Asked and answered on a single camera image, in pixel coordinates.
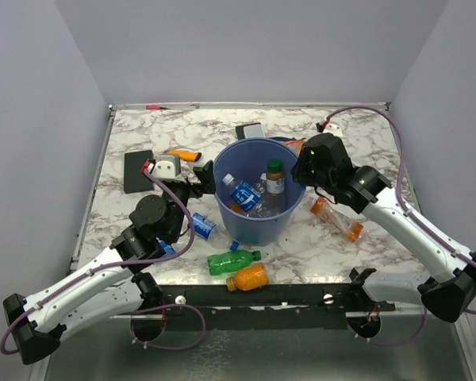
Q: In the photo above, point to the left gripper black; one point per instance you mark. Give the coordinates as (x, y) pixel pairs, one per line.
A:
(205, 175)

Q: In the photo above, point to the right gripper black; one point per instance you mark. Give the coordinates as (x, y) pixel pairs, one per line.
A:
(298, 169)

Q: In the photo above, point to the orange snack wrapper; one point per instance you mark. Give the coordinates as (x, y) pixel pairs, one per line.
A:
(294, 145)

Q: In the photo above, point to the blue label water bottle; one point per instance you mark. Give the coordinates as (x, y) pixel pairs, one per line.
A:
(242, 193)

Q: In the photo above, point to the brown coffee bottle green cap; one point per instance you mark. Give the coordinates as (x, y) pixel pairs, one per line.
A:
(276, 186)

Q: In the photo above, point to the crushed pepsi bottle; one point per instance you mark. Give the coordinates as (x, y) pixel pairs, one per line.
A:
(163, 250)
(203, 227)

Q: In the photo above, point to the blue plastic bin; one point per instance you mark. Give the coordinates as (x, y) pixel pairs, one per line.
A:
(247, 160)

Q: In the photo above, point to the large clear water bottle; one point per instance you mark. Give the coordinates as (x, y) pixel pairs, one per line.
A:
(264, 207)

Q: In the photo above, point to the orange label crushed bottle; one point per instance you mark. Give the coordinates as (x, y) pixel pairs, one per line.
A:
(349, 227)

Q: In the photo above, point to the green plastic bottle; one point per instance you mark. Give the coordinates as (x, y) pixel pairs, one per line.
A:
(231, 261)

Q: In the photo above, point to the orange juice bottle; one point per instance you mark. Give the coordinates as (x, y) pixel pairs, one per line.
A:
(248, 279)

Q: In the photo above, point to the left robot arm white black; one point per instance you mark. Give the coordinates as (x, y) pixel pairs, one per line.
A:
(114, 282)

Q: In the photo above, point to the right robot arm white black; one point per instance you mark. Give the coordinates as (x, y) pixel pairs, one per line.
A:
(449, 285)

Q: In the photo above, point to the orange utility knife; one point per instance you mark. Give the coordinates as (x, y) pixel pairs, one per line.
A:
(186, 155)

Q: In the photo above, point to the white device on black tray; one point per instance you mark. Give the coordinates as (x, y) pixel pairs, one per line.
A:
(253, 130)

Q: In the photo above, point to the black flat box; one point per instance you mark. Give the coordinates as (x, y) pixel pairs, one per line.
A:
(134, 179)

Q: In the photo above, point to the loose blue bottle cap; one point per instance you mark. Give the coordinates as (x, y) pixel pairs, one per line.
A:
(234, 245)

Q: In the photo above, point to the black base bar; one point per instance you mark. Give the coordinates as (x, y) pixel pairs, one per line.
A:
(283, 306)

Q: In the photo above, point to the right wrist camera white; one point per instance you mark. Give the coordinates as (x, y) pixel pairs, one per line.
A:
(329, 127)

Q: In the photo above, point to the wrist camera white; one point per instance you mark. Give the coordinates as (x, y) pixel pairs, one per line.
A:
(329, 127)
(165, 167)

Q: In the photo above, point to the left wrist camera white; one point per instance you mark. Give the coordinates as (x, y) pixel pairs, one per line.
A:
(165, 167)

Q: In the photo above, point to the red marker on rail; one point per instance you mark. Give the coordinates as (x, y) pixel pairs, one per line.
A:
(156, 107)

